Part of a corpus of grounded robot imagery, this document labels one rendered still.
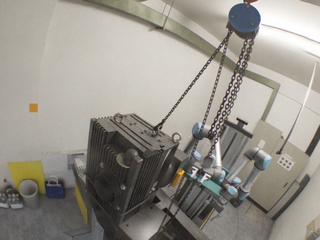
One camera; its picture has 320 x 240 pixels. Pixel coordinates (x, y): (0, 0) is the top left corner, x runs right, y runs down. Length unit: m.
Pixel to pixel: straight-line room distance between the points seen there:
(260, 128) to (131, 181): 3.04
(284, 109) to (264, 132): 0.69
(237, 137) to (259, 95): 2.25
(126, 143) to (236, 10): 0.93
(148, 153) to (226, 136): 1.06
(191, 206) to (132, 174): 1.52
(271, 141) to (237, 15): 3.02
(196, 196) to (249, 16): 1.96
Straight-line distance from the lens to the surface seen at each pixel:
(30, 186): 2.50
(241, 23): 0.74
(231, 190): 1.30
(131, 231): 1.35
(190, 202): 2.23
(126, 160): 0.87
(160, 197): 1.97
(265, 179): 3.73
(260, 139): 3.55
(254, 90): 3.84
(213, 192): 1.69
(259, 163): 1.38
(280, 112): 3.70
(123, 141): 0.98
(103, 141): 1.02
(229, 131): 1.68
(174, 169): 1.27
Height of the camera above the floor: 2.10
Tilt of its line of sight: 21 degrees down
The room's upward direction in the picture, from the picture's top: 19 degrees clockwise
